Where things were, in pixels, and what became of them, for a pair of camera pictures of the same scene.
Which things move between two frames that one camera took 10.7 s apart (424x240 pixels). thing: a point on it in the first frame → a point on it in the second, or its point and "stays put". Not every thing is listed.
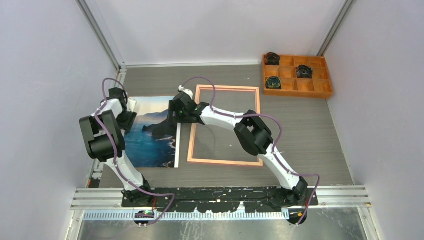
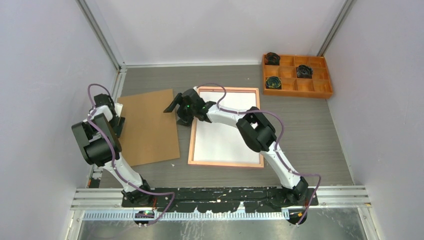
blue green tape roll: (273, 82) stays put
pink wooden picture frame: (216, 144) stays put
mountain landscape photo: (151, 142) → (217, 142)
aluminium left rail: (94, 178) stays put
